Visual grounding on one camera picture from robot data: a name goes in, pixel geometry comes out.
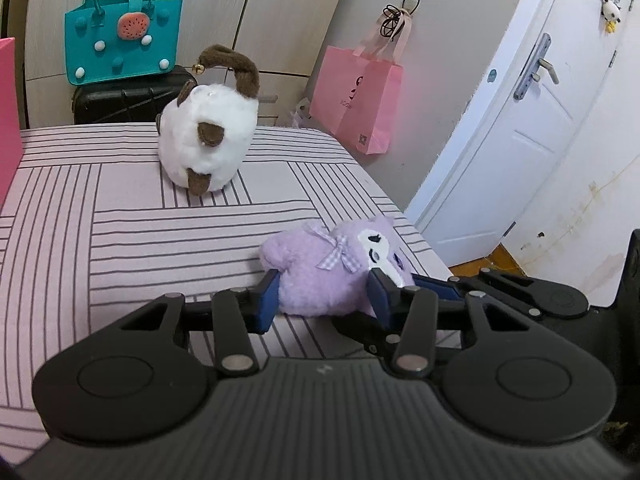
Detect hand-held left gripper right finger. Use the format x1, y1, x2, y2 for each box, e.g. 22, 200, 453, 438
367, 266, 545, 378

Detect pink cardboard box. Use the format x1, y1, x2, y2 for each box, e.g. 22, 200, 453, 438
0, 37, 24, 207

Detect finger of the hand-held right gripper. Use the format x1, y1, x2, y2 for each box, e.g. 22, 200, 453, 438
330, 312, 399, 357
412, 270, 548, 318

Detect grey wooden wardrobe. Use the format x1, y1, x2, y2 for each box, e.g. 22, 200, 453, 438
0, 0, 362, 132

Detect small white plush ornament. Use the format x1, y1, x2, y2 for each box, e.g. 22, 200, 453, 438
600, 0, 624, 35

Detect purple plush toy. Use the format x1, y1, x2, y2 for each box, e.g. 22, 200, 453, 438
259, 215, 416, 319

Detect pink paper bag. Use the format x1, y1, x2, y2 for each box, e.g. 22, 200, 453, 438
309, 45, 404, 156

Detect black hair ties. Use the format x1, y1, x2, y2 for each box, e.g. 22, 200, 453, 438
381, 0, 420, 41

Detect teal felt handbag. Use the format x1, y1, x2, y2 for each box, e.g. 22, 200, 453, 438
64, 0, 185, 86

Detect metal door handle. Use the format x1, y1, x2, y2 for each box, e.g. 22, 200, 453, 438
514, 33, 560, 101

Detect black suitcase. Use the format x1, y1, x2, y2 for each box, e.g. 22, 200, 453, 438
72, 65, 199, 126

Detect white door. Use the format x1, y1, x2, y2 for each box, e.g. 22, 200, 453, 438
404, 0, 640, 267

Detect crumpled clear plastic bag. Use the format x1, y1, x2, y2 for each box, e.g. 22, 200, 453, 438
290, 99, 314, 129

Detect striped pink tablecloth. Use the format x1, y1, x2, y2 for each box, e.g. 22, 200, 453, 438
0, 124, 452, 463

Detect white brown plush dog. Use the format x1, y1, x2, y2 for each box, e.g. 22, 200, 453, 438
155, 44, 261, 197

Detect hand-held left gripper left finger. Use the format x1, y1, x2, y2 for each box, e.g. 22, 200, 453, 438
112, 269, 281, 376

